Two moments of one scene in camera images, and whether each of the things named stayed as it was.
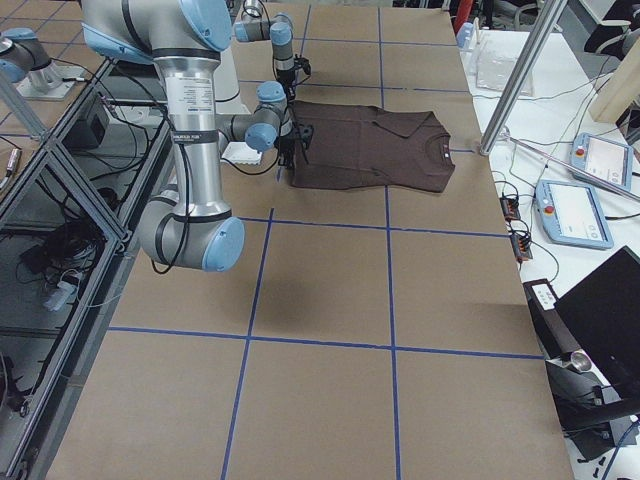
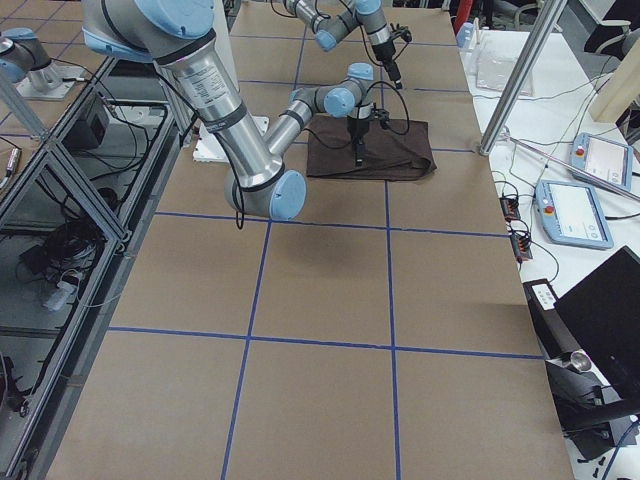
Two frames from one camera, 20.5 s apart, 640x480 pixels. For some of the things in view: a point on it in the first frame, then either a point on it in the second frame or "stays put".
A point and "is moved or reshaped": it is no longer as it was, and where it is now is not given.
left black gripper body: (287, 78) -> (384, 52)
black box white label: (542, 299) stays put
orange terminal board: (510, 208) stays put
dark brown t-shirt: (364, 146) is moved or reshaped
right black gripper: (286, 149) -> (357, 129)
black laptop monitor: (603, 312) stays put
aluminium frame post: (548, 18) stays put
